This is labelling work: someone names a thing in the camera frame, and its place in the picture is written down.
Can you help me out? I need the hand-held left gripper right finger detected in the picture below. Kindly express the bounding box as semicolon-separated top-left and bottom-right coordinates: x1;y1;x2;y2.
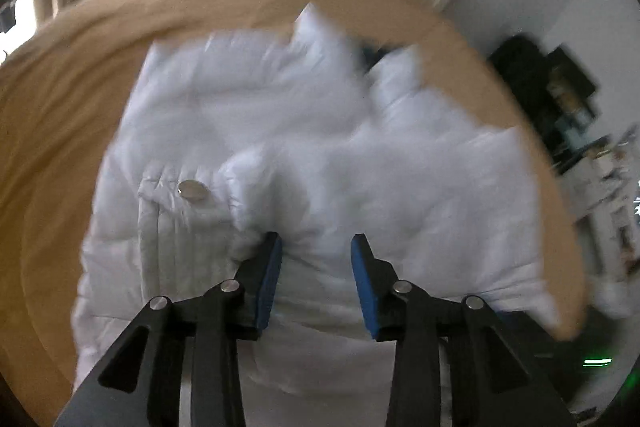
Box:
350;233;578;427

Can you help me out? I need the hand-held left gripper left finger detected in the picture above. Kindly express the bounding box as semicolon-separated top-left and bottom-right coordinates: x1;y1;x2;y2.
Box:
52;232;283;427

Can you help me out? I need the white puffer jacket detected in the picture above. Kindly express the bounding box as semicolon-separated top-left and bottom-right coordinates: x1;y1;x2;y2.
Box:
72;4;563;398

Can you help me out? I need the white shelf unit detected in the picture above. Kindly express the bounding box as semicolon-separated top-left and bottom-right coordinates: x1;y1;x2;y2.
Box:
565;134;640;270

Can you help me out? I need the tan bedspread bed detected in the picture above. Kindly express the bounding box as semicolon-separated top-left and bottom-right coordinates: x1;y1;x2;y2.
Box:
0;0;588;418

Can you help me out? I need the black bag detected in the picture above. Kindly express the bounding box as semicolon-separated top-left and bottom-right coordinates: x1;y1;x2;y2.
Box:
487;34;556;142

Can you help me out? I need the black flat panel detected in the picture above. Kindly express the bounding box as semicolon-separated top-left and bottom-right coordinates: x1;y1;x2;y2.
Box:
545;44;599;130

